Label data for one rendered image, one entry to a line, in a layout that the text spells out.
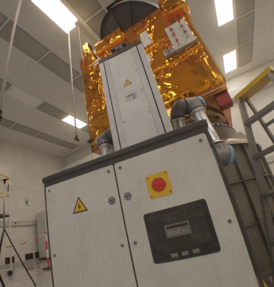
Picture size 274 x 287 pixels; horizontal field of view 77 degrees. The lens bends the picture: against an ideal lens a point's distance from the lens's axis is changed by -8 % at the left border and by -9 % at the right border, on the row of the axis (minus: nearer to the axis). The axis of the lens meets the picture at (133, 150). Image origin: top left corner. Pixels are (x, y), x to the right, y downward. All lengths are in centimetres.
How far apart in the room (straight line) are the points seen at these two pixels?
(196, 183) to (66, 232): 40
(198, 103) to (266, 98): 723
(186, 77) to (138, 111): 141
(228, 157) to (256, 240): 98
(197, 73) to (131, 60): 121
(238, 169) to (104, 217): 157
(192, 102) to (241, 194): 99
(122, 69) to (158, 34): 186
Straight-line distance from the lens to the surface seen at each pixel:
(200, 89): 231
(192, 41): 273
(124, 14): 411
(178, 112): 127
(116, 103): 119
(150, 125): 103
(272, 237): 160
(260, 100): 842
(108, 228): 53
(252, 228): 191
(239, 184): 191
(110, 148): 141
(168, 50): 272
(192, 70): 246
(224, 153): 112
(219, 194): 47
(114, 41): 349
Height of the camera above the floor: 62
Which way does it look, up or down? 22 degrees up
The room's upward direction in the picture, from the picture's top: 13 degrees counter-clockwise
